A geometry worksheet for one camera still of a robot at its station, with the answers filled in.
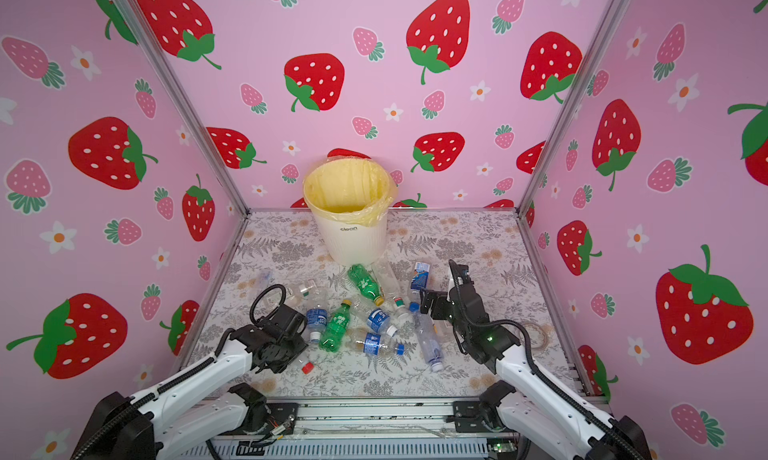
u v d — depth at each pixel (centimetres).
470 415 74
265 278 100
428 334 86
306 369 81
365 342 81
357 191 104
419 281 94
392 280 99
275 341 62
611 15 72
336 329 84
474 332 59
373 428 73
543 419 56
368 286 93
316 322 85
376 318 86
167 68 80
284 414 74
